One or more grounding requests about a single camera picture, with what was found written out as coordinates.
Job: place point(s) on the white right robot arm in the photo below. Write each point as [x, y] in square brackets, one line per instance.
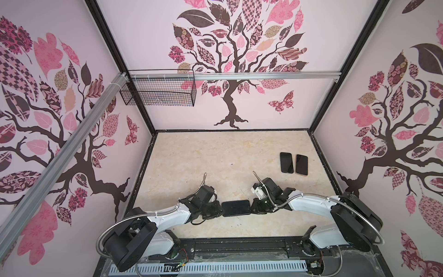
[354, 223]

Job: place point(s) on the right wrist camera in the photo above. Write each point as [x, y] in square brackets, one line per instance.
[258, 192]

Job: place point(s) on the black right corner post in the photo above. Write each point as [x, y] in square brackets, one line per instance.
[374, 18]

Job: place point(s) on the silver aluminium side bar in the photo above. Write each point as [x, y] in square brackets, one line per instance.
[25, 210]

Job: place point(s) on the black wire basket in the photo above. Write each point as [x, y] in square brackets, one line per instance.
[160, 87]

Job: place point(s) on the flexible metal conduit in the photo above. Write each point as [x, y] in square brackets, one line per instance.
[328, 199]
[121, 223]

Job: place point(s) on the silver aluminium crossbar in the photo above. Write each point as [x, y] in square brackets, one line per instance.
[238, 76]

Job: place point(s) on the white slotted cable duct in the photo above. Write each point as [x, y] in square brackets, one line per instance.
[210, 268]

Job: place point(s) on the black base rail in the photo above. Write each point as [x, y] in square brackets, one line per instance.
[343, 261]

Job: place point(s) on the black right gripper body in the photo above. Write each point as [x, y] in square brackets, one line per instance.
[262, 206]

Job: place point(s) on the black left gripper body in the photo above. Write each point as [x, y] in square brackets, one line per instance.
[210, 211]

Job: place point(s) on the black corner frame post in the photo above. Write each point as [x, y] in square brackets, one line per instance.
[111, 44]

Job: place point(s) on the pink phone case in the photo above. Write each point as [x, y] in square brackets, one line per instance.
[301, 165]

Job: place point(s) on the right flexible metal conduit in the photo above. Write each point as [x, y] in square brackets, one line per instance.
[328, 199]

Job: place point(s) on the left flexible metal conduit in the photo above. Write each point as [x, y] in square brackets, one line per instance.
[121, 223]

